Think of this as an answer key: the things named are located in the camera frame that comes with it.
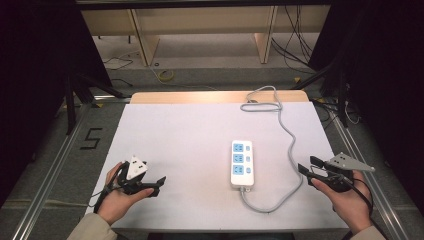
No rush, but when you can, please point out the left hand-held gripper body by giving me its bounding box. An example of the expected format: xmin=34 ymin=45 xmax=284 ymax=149
xmin=116 ymin=154 xmax=158 ymax=196

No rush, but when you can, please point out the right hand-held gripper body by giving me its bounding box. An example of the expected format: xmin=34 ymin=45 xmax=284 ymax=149
xmin=306 ymin=151 xmax=376 ymax=194

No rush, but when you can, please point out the white power strip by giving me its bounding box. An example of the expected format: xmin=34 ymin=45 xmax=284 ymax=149
xmin=230 ymin=139 xmax=255 ymax=192

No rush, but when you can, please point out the person's right hand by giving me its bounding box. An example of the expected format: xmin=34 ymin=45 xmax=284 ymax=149
xmin=310 ymin=169 xmax=374 ymax=235

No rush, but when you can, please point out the person's left hand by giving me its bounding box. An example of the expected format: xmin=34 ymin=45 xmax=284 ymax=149
xmin=96 ymin=162 xmax=156 ymax=227

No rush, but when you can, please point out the white board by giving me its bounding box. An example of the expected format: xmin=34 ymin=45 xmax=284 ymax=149
xmin=85 ymin=101 xmax=350 ymax=234

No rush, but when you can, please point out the black metal stand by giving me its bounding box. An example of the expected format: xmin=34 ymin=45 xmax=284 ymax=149
xmin=64 ymin=71 xmax=132 ymax=136
xmin=292 ymin=59 xmax=352 ymax=129

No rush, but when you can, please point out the yellow tape roll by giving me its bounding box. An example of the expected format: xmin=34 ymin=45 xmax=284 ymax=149
xmin=157 ymin=68 xmax=175 ymax=83

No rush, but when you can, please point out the dark curtain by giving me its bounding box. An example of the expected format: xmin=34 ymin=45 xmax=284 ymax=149
xmin=307 ymin=0 xmax=424 ymax=205
xmin=0 ymin=0 xmax=113 ymax=208

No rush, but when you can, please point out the light wooden bench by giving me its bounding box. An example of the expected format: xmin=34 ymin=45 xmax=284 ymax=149
xmin=81 ymin=4 xmax=332 ymax=67

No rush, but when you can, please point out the grey power strip cable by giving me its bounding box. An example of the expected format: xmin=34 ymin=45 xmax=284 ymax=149
xmin=239 ymin=85 xmax=305 ymax=215

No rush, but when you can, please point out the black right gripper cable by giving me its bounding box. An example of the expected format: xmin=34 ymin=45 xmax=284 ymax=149
xmin=333 ymin=176 xmax=388 ymax=239

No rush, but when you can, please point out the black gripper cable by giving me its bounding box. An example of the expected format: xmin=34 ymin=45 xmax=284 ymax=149
xmin=87 ymin=162 xmax=129 ymax=215
xmin=333 ymin=176 xmax=388 ymax=239

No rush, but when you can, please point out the aluminium floor rail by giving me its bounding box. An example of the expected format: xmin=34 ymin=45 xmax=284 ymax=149
xmin=328 ymin=105 xmax=410 ymax=240
xmin=10 ymin=102 xmax=92 ymax=240

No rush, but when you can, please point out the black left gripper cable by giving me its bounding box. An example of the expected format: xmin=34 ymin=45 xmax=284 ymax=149
xmin=87 ymin=162 xmax=129 ymax=215

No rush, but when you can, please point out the short white cable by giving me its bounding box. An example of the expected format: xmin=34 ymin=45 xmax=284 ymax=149
xmin=343 ymin=99 xmax=362 ymax=126

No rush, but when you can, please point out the thin black floor cable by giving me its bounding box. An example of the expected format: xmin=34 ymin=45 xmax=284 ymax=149
xmin=102 ymin=55 xmax=135 ymax=89

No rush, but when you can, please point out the bundle of black cables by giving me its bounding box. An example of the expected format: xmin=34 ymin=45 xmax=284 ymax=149
xmin=270 ymin=4 xmax=316 ymax=75

